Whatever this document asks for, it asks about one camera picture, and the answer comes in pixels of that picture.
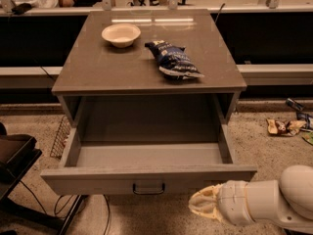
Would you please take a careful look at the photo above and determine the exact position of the grey top drawer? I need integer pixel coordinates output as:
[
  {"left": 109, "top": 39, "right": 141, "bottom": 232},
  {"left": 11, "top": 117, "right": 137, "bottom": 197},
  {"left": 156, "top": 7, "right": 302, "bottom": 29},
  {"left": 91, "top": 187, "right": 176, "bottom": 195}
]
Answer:
[{"left": 41, "top": 95, "right": 256, "bottom": 195}]

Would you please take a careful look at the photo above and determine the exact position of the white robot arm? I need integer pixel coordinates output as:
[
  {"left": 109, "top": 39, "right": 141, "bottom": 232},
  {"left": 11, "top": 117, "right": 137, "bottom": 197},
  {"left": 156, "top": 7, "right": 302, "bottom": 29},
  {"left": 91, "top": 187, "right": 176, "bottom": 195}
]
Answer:
[{"left": 189, "top": 165, "right": 313, "bottom": 234}]

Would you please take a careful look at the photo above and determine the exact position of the grey drawer cabinet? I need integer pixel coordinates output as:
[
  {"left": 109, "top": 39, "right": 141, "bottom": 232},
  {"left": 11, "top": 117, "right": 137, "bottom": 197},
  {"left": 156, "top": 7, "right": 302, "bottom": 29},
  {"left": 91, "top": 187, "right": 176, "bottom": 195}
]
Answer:
[{"left": 52, "top": 9, "right": 246, "bottom": 119}]

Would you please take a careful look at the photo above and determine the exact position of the yellow snack wrapper on floor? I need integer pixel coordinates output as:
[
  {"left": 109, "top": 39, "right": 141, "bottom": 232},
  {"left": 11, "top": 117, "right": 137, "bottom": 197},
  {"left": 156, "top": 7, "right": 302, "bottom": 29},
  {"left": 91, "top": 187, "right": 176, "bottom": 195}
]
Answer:
[{"left": 266, "top": 118, "right": 306, "bottom": 136}]

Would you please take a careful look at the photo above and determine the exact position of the dark can on floor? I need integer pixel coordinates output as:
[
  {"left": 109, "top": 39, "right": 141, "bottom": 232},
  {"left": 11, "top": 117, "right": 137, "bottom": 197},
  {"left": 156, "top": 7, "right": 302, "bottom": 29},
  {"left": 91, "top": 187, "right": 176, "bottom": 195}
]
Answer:
[{"left": 286, "top": 98, "right": 304, "bottom": 112}]

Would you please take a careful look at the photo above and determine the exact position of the blue chip bag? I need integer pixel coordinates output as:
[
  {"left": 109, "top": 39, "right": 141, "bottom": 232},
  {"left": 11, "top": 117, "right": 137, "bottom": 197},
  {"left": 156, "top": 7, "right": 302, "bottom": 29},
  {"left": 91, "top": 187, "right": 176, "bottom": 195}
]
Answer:
[{"left": 145, "top": 40, "right": 203, "bottom": 79}]

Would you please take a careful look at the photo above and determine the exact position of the white paper bowl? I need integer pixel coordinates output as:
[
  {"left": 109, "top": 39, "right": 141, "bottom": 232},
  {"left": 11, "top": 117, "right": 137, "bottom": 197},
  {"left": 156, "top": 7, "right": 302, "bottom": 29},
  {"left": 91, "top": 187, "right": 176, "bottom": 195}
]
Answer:
[{"left": 102, "top": 23, "right": 141, "bottom": 48}]

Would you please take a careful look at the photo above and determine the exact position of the black floor cable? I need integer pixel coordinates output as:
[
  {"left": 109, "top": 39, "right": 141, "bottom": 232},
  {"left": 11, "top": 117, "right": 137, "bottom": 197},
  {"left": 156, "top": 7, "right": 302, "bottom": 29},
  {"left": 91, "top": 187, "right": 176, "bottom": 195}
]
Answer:
[{"left": 18, "top": 178, "right": 112, "bottom": 235}]

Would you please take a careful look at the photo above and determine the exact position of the wire mesh basket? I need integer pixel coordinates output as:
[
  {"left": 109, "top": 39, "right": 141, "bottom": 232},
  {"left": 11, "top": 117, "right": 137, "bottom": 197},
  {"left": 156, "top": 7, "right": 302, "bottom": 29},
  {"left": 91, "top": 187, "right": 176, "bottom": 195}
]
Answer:
[{"left": 50, "top": 116, "right": 70, "bottom": 160}]

